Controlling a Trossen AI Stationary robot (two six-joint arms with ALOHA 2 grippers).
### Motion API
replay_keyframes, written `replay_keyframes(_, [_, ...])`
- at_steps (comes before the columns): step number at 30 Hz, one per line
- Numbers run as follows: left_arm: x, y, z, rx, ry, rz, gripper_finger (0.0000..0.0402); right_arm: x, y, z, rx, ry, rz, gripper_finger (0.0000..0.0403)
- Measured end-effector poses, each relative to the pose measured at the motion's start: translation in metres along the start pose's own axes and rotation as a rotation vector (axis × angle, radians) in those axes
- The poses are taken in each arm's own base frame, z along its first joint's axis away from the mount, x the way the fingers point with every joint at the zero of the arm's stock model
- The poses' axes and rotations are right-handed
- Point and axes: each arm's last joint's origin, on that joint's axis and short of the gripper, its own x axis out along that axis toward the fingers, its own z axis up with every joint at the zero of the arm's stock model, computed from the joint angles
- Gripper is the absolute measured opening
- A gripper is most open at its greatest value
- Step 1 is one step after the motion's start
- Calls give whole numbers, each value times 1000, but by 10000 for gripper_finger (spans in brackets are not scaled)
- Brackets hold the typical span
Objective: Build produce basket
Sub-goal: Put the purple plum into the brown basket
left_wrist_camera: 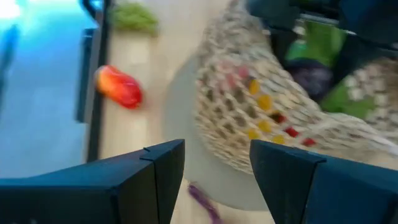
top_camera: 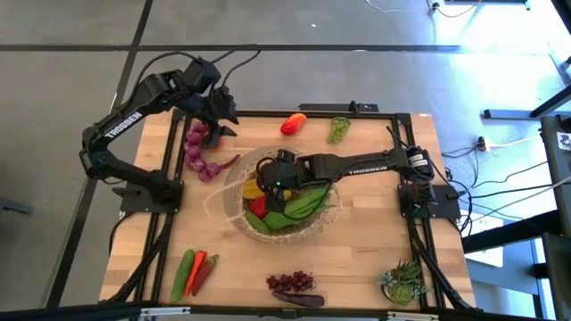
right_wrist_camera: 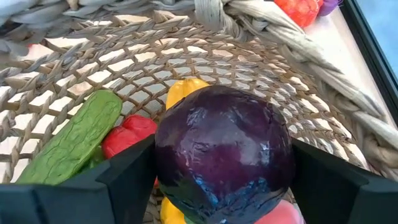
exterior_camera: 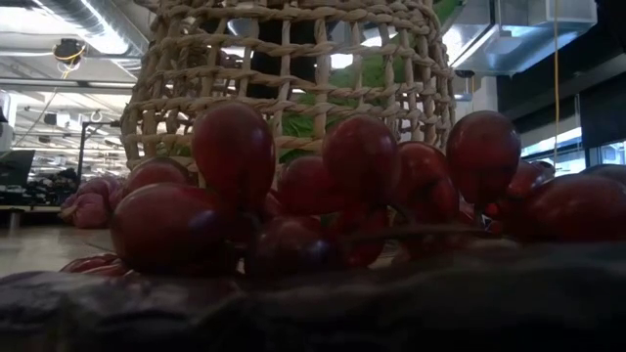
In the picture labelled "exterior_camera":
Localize green lettuce leaf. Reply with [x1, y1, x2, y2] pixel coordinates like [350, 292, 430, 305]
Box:
[278, 0, 467, 163]

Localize woven straw basket rope handles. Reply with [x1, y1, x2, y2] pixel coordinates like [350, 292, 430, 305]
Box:
[119, 0, 457, 172]

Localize red grape bunch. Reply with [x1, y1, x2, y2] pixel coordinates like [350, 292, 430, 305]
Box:
[57, 101, 626, 280]

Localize purple eggplant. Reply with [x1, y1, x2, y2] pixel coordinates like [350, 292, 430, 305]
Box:
[0, 239, 626, 352]

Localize purple grape bunch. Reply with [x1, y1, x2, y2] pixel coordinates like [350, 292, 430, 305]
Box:
[61, 175, 126, 230]

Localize grey ceiling air unit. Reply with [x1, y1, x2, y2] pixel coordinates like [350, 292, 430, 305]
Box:
[442, 0, 599, 77]

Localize black round ceiling device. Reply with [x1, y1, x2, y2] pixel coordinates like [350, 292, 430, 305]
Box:
[52, 37, 88, 65]

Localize black monitor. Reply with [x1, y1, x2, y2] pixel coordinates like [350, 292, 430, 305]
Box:
[0, 149, 36, 206]

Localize black metal stand frame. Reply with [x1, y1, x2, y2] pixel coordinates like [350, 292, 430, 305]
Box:
[76, 120, 126, 185]

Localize yellow hanging cable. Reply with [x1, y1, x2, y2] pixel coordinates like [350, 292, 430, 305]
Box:
[553, 0, 560, 165]

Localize silver ceiling duct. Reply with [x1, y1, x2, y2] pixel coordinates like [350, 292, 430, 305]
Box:
[33, 0, 153, 74]

